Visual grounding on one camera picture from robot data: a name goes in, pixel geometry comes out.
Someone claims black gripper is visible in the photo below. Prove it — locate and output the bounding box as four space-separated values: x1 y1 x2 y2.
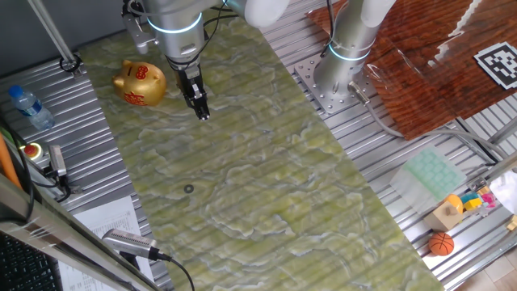
176 63 211 121

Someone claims golden piggy bank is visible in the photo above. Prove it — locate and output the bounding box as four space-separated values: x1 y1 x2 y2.
111 59 167 108

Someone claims green marble pattern mat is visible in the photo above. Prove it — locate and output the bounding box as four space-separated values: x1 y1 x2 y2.
78 11 445 291

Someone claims printed white paper sheet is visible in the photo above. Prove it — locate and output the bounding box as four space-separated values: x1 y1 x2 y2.
57 195 155 291

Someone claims clear plastic water bottle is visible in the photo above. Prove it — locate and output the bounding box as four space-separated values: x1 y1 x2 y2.
7 84 57 132

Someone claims red emergency stop button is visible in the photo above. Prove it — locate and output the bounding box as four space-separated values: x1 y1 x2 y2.
19 141 44 162

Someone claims orange rod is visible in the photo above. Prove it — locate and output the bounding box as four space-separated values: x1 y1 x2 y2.
0 133 23 191

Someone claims black keyboard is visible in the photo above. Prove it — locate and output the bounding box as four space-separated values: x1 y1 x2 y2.
0 232 64 291

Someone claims translucent green grid tray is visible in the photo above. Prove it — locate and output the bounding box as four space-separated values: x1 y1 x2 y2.
389 145 469 215

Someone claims small wooden block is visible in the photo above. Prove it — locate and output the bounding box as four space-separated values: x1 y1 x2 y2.
422 200 464 233

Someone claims small orange basketball toy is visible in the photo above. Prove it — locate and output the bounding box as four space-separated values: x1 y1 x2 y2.
427 231 456 257

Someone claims teal and yellow toy block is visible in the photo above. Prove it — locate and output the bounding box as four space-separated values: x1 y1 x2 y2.
460 192 484 212

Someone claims black white marker tag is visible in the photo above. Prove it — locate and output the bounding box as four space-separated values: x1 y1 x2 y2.
473 41 517 91

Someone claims pink toy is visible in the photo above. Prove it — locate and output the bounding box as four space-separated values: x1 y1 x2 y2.
480 192 498 209

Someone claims white plastic bag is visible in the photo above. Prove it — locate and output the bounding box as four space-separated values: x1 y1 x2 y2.
489 169 517 215

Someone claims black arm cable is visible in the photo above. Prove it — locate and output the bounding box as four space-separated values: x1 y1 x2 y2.
193 0 239 65

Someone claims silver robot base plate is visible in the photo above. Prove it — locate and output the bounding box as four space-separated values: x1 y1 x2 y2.
293 54 379 116

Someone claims black strap ring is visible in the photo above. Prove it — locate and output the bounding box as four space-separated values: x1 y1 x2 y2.
59 54 84 74

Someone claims silver camera on stand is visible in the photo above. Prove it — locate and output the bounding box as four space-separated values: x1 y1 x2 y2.
100 228 158 262

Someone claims black camera cable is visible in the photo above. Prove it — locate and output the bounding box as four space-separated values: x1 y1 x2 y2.
155 250 196 291

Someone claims aluminium frame bracket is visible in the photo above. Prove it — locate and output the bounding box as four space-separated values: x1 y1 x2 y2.
27 0 82 76

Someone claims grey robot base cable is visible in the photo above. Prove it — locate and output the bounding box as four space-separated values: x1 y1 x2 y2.
347 80 511 162

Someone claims black thick loose cable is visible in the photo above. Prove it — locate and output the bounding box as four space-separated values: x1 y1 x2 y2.
0 116 36 223

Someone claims aluminium frame beam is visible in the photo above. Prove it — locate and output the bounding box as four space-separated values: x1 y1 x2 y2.
0 173 162 291

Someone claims aluminium frame bar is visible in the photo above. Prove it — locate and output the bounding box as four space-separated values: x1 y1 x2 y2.
486 116 517 146
470 152 517 191

